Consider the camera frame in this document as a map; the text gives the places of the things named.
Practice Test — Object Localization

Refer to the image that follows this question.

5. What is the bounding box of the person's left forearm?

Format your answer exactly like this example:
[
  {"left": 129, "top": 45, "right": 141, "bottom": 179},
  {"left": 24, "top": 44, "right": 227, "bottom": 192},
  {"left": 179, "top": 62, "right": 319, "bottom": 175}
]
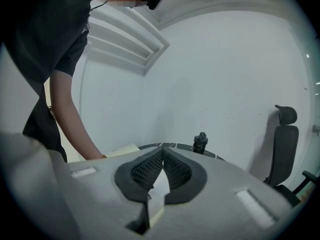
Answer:
[{"left": 49, "top": 70, "right": 107, "bottom": 161}]

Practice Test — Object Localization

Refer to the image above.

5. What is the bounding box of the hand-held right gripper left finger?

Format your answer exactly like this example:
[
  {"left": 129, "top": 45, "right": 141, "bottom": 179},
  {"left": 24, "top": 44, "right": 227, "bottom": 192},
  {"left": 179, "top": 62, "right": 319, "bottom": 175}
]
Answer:
[{"left": 67, "top": 146, "right": 165, "bottom": 235}]

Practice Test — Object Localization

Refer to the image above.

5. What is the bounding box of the small black camera device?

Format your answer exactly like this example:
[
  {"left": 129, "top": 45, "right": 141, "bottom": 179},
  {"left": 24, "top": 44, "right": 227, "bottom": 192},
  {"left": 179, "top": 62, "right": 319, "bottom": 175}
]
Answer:
[{"left": 192, "top": 131, "right": 209, "bottom": 155}]

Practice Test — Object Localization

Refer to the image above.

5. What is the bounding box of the person's black shirt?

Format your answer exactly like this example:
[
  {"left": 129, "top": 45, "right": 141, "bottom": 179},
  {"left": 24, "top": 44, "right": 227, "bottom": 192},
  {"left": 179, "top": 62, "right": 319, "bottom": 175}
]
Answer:
[{"left": 0, "top": 0, "right": 97, "bottom": 164}]

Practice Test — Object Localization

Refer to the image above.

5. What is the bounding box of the white linear ceiling vent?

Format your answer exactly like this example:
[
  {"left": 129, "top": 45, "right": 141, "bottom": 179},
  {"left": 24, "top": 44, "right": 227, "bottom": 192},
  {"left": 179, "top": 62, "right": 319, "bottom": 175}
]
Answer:
[{"left": 86, "top": 7, "right": 171, "bottom": 77}]

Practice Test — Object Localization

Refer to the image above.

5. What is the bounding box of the black office chair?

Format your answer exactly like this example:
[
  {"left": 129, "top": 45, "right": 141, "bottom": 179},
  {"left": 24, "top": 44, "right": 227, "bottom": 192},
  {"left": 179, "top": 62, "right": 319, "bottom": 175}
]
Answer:
[{"left": 262, "top": 104, "right": 320, "bottom": 207}]

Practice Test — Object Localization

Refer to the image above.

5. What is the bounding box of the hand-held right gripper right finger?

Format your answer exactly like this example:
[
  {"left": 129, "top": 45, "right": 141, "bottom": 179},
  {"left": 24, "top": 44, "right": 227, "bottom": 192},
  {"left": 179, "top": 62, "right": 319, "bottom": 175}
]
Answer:
[{"left": 151, "top": 146, "right": 293, "bottom": 240}]

